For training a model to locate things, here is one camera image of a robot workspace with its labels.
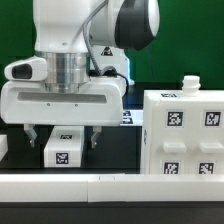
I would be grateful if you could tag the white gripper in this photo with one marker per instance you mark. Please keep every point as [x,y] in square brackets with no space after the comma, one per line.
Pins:
[25,100]

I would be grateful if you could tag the white block with two tags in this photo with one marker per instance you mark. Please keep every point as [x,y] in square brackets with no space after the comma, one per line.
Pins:
[64,147]

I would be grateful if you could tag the white panel with tag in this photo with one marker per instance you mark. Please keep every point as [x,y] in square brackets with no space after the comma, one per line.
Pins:
[171,140]

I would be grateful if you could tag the white cabinet body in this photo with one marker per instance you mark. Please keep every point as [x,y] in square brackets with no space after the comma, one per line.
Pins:
[191,95]

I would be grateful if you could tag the white door panel with knob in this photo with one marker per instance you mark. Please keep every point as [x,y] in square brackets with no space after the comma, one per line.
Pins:
[208,139]

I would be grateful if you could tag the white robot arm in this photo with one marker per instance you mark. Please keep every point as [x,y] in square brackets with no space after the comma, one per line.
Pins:
[62,84]

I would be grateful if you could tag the white left fence bar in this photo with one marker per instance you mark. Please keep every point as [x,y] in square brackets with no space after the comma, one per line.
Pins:
[3,146]

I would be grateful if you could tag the white fence bar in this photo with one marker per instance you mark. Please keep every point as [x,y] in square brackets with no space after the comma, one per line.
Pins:
[3,146]
[110,188]

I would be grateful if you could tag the white tag base sheet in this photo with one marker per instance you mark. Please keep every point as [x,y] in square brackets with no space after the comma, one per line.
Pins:
[132,118]

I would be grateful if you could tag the white front fence bar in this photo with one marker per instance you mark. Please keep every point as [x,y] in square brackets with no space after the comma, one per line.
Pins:
[110,188]

